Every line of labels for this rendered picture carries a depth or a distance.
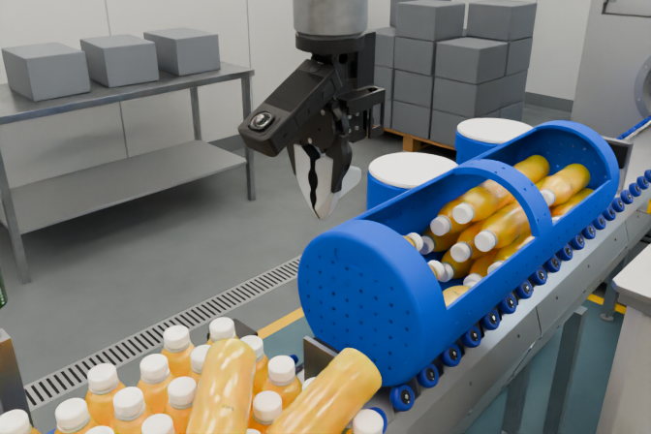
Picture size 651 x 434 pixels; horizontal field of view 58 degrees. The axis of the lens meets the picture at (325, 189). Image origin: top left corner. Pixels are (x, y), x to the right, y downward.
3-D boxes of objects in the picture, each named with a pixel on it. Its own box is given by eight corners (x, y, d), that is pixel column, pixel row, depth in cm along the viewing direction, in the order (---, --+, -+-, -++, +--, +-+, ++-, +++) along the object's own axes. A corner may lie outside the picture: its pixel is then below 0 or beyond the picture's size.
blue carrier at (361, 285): (610, 234, 155) (630, 130, 144) (420, 418, 96) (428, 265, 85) (510, 205, 173) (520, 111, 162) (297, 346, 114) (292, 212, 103)
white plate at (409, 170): (352, 161, 181) (352, 165, 181) (405, 193, 159) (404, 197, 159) (423, 146, 193) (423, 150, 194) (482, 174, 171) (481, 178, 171)
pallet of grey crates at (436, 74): (519, 145, 509) (540, 2, 461) (468, 170, 457) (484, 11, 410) (409, 117, 587) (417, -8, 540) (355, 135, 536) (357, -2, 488)
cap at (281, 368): (296, 365, 88) (295, 356, 87) (293, 383, 85) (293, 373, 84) (270, 363, 88) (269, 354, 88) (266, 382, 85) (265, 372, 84)
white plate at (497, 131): (537, 121, 219) (537, 124, 220) (462, 114, 227) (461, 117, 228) (537, 144, 195) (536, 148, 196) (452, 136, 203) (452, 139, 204)
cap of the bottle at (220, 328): (228, 342, 93) (227, 333, 92) (205, 337, 94) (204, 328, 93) (238, 328, 96) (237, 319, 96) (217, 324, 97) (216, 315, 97)
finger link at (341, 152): (352, 194, 64) (353, 117, 60) (341, 199, 63) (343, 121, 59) (322, 180, 67) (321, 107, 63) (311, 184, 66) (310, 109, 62)
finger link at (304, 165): (348, 204, 72) (350, 135, 67) (313, 222, 68) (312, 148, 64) (330, 197, 74) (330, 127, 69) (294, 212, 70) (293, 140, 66)
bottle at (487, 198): (510, 206, 134) (468, 235, 122) (487, 186, 136) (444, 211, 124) (528, 186, 129) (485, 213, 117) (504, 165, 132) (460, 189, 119)
